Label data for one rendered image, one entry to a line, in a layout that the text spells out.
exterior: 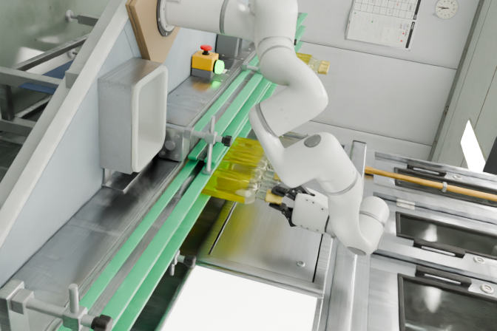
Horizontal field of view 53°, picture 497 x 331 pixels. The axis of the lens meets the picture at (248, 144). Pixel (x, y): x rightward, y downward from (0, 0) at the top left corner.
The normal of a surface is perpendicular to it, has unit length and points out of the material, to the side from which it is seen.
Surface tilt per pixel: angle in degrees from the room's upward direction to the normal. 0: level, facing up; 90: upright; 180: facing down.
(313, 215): 106
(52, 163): 0
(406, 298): 90
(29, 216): 0
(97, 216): 90
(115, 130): 90
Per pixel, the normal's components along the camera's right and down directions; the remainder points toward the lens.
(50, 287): 0.11, -0.88
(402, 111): -0.24, 0.43
